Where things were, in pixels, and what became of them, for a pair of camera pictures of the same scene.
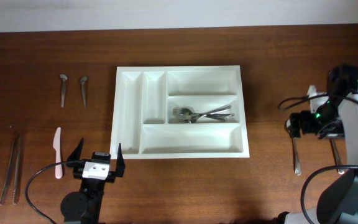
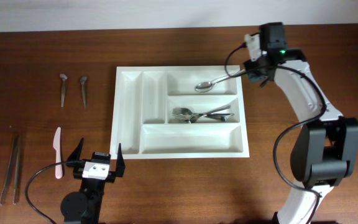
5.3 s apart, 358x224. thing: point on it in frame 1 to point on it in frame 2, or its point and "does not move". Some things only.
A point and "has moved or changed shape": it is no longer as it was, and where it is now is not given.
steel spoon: [298, 169] has moved or changed shape
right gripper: [337, 130] to [253, 73]
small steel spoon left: [64, 78] does not move
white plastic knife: [56, 144] does not move
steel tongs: [17, 148] does not move
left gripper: [120, 167] does not move
